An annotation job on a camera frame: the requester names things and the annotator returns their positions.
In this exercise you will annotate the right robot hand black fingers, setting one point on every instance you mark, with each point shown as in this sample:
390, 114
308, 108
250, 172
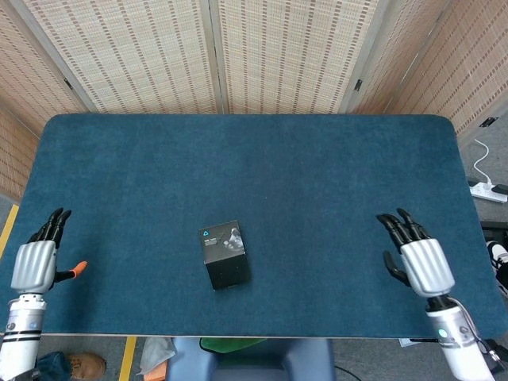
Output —
426, 266

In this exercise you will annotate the yellow floor tape strip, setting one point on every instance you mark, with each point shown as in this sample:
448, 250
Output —
128, 357
10, 226

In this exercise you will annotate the blue jeans leg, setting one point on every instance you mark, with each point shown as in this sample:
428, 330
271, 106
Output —
53, 367

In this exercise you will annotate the white power strip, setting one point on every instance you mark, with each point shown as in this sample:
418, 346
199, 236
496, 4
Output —
488, 193

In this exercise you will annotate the black screen hinge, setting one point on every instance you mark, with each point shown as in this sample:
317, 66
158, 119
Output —
488, 121
67, 83
358, 84

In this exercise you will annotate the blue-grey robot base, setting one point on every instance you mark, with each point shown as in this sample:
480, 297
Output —
258, 365

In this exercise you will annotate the black equipment base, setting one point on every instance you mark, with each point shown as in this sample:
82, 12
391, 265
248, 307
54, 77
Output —
496, 230

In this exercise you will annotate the orange cloth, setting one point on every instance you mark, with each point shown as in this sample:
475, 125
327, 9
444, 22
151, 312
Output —
155, 375

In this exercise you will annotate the grey cloth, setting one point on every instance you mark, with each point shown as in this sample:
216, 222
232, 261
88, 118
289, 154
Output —
156, 353

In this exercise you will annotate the green cloth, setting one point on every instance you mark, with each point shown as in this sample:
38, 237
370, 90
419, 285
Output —
226, 344

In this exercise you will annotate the brown leather shoe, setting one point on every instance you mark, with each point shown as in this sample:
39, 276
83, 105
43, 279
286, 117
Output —
89, 365

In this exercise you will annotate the left robot hand orange thumb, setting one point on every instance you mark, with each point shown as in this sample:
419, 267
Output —
33, 266

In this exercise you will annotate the black cardboard box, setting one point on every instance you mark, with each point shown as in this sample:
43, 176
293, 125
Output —
226, 258

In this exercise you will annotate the woven bamboo folding screen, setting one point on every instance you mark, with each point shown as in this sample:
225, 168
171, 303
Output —
139, 59

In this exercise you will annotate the black and white sneaker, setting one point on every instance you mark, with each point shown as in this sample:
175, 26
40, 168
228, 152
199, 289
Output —
498, 254

